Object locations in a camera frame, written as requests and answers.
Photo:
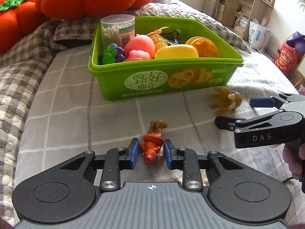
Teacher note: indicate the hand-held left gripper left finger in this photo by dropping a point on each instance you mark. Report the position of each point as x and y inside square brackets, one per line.
[134, 153]

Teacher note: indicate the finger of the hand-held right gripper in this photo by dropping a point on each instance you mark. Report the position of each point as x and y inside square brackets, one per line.
[238, 121]
[262, 102]

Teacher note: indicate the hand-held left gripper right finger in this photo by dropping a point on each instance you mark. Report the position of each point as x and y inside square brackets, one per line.
[168, 155]

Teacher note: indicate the orange toy figure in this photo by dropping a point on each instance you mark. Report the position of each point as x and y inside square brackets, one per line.
[151, 143]

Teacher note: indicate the brown toy octopus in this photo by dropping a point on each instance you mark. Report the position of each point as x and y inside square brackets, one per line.
[226, 100]

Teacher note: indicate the green plastic box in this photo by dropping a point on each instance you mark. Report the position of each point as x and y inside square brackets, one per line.
[154, 81]

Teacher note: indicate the orange toy pumpkin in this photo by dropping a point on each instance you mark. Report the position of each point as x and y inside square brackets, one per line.
[205, 46]

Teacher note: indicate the yellow toy lemon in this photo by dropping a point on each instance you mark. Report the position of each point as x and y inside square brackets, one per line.
[176, 51]

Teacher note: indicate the purple toy grapes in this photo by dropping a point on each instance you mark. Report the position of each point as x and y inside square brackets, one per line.
[114, 53]

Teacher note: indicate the pink toy peach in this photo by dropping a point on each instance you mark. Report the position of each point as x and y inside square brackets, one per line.
[140, 46]

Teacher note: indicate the yellow toy corn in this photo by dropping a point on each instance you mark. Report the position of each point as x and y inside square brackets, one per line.
[162, 43]

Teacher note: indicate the orange toy shrimp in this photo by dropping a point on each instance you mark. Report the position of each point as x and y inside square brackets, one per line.
[158, 31]

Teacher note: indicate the clear cotton swab jar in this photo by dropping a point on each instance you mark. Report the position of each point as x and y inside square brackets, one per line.
[116, 28]

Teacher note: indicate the person's right hand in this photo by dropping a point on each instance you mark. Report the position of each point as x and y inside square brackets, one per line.
[295, 164]

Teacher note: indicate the red printed bag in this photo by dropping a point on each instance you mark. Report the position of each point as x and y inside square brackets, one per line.
[287, 57]

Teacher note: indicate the white printed bag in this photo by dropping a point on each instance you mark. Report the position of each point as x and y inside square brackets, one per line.
[258, 34]

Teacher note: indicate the purple plush toy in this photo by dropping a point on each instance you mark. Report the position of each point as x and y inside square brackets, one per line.
[297, 39]

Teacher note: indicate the grey grid bed sheet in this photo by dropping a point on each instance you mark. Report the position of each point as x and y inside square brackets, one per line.
[71, 114]

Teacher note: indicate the wooden desk shelf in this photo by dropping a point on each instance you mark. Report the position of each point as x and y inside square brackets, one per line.
[247, 2]

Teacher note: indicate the grey checkered pillow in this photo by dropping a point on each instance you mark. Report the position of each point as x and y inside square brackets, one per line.
[190, 12]

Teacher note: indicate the grey checkered quilt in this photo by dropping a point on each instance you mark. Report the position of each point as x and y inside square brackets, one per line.
[21, 76]

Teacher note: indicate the white paper sheet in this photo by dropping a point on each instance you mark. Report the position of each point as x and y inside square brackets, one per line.
[162, 0]

